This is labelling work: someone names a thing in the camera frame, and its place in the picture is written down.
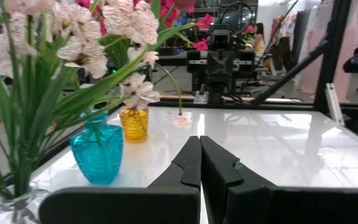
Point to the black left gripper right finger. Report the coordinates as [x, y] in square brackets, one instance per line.
[244, 199]

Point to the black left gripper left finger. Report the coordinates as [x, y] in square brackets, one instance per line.
[166, 199]

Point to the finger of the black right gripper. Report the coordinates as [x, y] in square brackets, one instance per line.
[225, 63]
[213, 63]

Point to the white artificial flower bunch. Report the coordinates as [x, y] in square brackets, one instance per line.
[138, 91]
[20, 124]
[82, 56]

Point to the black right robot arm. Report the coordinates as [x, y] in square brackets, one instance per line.
[217, 90]

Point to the teal glass vase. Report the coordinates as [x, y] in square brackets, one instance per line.
[98, 155]

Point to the yellow glass vase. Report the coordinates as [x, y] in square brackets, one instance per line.
[134, 124]

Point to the clear glass vase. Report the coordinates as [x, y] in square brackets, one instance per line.
[17, 208]

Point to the person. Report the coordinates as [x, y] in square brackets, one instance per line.
[258, 40]

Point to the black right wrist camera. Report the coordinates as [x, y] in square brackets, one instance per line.
[221, 39]

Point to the silver aluminium extrusion bracket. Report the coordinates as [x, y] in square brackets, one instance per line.
[334, 102]

